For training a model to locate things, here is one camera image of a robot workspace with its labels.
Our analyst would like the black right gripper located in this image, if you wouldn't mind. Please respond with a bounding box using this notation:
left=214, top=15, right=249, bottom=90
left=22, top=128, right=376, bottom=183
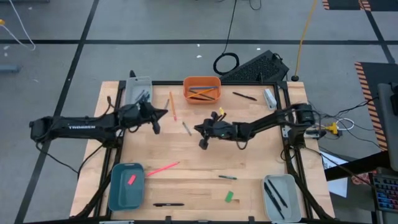
left=194, top=111, right=242, bottom=150

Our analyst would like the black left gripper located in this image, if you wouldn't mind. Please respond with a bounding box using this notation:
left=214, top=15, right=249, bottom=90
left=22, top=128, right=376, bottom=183
left=118, top=95, right=169, bottom=135

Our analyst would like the green pencil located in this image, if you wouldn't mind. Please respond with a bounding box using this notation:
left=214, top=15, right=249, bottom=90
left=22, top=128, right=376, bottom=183
left=188, top=89, right=216, bottom=101

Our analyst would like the black pen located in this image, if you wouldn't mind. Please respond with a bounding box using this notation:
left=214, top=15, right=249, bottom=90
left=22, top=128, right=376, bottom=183
left=267, top=179, right=289, bottom=208
left=232, top=91, right=258, bottom=102
left=263, top=182, right=286, bottom=220
left=152, top=202, right=185, bottom=208

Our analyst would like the pink pencil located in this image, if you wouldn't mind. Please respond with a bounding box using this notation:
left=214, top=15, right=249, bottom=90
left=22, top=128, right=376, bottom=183
left=146, top=161, right=180, bottom=177

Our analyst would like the orange pencil red eraser end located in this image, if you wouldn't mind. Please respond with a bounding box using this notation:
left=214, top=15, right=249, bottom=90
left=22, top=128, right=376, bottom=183
left=169, top=90, right=178, bottom=122

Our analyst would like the small light grey bin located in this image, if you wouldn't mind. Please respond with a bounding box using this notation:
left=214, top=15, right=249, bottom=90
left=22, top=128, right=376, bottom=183
left=124, top=76, right=154, bottom=108

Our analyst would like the orange plastic bin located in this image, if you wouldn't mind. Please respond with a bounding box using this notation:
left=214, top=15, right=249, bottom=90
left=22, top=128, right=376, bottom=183
left=182, top=76, right=222, bottom=105

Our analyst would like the teal plastic bin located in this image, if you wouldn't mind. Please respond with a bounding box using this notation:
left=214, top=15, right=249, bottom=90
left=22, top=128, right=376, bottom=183
left=108, top=162, right=146, bottom=213

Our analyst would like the large light grey bin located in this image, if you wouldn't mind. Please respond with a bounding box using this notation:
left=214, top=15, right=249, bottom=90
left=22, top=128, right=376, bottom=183
left=261, top=173, right=303, bottom=223

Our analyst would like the white paper sheet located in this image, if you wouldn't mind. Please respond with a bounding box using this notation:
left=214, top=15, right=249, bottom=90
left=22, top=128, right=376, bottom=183
left=319, top=151, right=349, bottom=199

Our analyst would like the grey floor bar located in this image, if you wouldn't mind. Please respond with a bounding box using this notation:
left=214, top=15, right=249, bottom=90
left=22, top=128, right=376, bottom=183
left=0, top=64, right=22, bottom=74

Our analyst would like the black desk beam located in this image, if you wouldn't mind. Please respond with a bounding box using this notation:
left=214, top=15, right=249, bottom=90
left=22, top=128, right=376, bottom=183
left=325, top=150, right=392, bottom=182

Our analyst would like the grey monitor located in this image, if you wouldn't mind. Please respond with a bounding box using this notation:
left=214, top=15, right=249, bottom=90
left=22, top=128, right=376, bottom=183
left=377, top=82, right=398, bottom=172

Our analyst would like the black mat hazard-striped edge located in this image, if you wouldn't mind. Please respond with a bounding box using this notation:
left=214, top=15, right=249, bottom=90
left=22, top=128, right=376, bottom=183
left=322, top=0, right=398, bottom=12
left=354, top=61, right=398, bottom=152

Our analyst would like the black backlit keyboard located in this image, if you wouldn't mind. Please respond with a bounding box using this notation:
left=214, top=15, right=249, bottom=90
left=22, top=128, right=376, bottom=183
left=371, top=172, right=398, bottom=215

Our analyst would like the black table frame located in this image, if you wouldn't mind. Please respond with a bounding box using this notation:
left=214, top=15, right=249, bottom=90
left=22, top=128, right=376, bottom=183
left=73, top=80, right=335, bottom=224

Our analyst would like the black hanging cable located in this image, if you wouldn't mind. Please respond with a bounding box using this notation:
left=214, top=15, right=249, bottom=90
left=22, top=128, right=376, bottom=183
left=213, top=0, right=241, bottom=77

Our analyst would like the yellow cable connector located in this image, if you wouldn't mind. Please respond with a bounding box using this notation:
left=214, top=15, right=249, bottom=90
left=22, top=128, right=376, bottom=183
left=323, top=122, right=339, bottom=135

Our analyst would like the white cable coil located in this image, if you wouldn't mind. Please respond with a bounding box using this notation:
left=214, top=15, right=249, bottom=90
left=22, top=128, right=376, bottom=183
left=335, top=117, right=355, bottom=131

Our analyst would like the yellow hanging cable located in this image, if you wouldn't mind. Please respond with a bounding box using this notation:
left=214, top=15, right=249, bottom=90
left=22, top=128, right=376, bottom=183
left=291, top=0, right=318, bottom=82

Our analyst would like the white floor cable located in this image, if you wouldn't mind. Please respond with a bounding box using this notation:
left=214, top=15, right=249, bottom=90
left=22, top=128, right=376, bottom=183
left=0, top=0, right=37, bottom=52

